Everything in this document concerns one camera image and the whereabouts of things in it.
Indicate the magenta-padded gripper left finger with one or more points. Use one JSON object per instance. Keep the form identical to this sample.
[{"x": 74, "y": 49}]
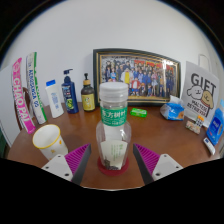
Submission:
[{"x": 59, "y": 165}]

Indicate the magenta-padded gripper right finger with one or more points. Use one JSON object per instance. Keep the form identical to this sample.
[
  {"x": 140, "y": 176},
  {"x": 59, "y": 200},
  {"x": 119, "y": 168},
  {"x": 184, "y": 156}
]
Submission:
[{"x": 163, "y": 165}]

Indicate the clear green-label drink bottle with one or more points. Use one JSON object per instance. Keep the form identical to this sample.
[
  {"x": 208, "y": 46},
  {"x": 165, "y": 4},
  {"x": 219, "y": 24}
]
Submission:
[{"x": 113, "y": 133}]

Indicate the white yellow-rimmed cup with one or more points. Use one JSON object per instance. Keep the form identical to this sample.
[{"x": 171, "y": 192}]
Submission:
[{"x": 50, "y": 141}]

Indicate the small patterned snack packet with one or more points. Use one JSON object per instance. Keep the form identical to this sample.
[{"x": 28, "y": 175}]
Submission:
[{"x": 192, "y": 127}]

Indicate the white remote control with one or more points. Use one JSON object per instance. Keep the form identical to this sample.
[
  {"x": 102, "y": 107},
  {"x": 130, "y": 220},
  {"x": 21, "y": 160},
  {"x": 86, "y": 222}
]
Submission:
[{"x": 209, "y": 146}]

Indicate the flat round red coaster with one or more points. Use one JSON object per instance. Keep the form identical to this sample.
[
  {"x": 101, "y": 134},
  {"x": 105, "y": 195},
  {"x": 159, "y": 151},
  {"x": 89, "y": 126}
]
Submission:
[{"x": 113, "y": 172}]

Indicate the blue tissue pack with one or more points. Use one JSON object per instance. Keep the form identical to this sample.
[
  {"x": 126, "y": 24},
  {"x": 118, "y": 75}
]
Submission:
[{"x": 172, "y": 111}]

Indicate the small orange white box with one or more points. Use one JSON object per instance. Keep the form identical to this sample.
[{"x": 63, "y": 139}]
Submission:
[{"x": 200, "y": 120}]

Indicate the small green packet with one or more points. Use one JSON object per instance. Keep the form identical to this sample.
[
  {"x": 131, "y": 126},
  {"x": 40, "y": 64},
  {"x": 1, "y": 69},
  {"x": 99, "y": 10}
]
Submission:
[{"x": 138, "y": 112}]

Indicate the white blue-capped lotion bottle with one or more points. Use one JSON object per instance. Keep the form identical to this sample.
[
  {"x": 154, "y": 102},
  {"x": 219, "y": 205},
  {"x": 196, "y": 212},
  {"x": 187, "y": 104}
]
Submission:
[{"x": 54, "y": 101}]

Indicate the blue detergent bottle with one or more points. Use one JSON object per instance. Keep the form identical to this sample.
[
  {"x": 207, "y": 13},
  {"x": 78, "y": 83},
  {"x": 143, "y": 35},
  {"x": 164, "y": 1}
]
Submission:
[{"x": 216, "y": 126}]

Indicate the dark blue pump bottle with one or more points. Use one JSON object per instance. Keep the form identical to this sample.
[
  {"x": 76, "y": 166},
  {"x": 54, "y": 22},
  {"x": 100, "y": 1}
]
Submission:
[{"x": 70, "y": 98}]

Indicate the amber pump bottle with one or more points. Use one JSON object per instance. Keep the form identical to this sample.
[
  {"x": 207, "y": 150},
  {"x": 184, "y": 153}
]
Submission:
[{"x": 88, "y": 100}]

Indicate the long pink box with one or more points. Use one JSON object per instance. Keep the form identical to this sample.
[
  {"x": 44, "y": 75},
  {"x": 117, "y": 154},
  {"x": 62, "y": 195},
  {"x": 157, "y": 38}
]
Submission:
[{"x": 21, "y": 100}]

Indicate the white flat board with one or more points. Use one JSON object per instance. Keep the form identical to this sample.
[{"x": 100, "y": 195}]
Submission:
[{"x": 6, "y": 110}]

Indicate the long white green box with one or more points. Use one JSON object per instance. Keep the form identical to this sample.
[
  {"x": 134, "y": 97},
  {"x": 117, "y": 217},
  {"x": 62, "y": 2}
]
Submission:
[{"x": 36, "y": 90}]

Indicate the white paper gift bag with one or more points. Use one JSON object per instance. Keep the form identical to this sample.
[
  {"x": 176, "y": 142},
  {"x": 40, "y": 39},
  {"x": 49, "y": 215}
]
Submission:
[{"x": 200, "y": 93}]

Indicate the framed group photo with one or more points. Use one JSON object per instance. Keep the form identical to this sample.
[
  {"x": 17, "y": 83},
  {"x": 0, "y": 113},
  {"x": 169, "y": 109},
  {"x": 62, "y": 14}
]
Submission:
[{"x": 143, "y": 71}]

